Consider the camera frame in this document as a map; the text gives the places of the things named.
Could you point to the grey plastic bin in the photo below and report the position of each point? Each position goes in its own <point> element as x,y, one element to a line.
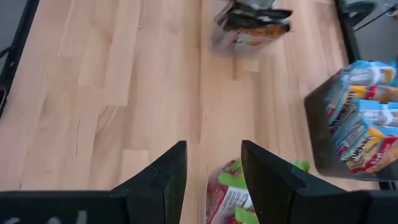
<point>317,140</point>

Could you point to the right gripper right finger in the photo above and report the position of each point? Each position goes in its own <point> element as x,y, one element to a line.
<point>273,196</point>

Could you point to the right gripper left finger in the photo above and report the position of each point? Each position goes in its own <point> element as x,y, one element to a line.
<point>161,193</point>

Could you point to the blue Maruchan ramen pack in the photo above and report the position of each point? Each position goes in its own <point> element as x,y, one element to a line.
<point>363,146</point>
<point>357,93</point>

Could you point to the black Fire Noodle pack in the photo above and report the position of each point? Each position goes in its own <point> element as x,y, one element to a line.
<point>255,28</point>

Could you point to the clear plastic bin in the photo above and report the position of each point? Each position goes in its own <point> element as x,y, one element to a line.
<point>217,46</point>

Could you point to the green Maruchan ramen pack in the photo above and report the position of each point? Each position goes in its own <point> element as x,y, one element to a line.
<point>227,193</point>

